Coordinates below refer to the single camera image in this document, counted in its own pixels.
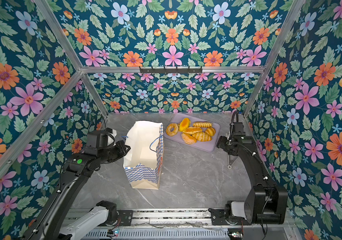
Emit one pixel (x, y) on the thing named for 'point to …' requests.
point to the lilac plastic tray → (207, 145)
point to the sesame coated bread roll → (188, 138)
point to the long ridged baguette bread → (202, 124)
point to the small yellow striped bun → (210, 131)
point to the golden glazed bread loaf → (192, 130)
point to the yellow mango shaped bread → (184, 124)
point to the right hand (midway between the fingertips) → (222, 144)
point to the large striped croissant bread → (202, 136)
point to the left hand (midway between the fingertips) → (132, 144)
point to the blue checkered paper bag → (143, 164)
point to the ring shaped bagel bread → (169, 132)
